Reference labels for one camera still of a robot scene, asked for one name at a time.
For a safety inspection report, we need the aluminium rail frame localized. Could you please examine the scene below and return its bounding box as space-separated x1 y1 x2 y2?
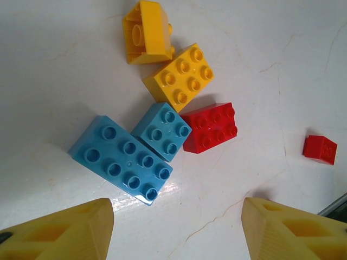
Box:
317 192 347 217

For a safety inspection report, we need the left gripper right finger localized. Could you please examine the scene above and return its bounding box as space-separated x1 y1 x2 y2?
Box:
240 197 347 260

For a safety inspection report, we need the small blue lego brick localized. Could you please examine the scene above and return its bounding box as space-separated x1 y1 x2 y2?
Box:
130 102 192 163

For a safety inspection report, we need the long blue lego brick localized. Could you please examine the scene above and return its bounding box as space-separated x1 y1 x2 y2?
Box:
67 115 174 206

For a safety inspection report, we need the small red lego brick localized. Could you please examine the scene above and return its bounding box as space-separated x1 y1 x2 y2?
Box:
303 134 338 166

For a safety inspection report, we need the sloped yellow lego brick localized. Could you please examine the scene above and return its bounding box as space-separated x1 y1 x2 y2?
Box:
121 0 175 65

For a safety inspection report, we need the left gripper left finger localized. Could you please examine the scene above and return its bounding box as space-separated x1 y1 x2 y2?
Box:
0 197 115 260

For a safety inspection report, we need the six-stud yellow lego brick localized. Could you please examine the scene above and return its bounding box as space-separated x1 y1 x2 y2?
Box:
143 42 216 114

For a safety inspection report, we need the six-stud red lego brick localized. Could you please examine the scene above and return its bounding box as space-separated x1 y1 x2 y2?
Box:
180 102 239 154

